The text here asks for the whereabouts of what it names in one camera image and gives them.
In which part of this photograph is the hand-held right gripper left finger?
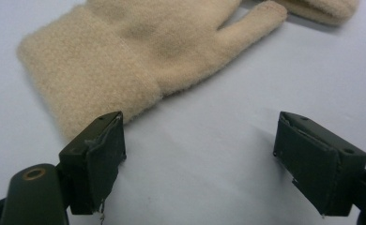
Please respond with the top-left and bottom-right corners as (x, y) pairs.
(58, 111), (128, 217)

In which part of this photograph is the beige knit glove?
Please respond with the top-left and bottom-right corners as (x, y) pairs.
(16, 0), (288, 142)
(274, 0), (360, 26)

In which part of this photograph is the pale foam board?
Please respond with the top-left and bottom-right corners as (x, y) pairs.
(0, 0), (366, 225)

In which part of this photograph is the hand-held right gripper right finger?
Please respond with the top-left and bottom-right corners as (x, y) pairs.
(273, 111), (366, 218)

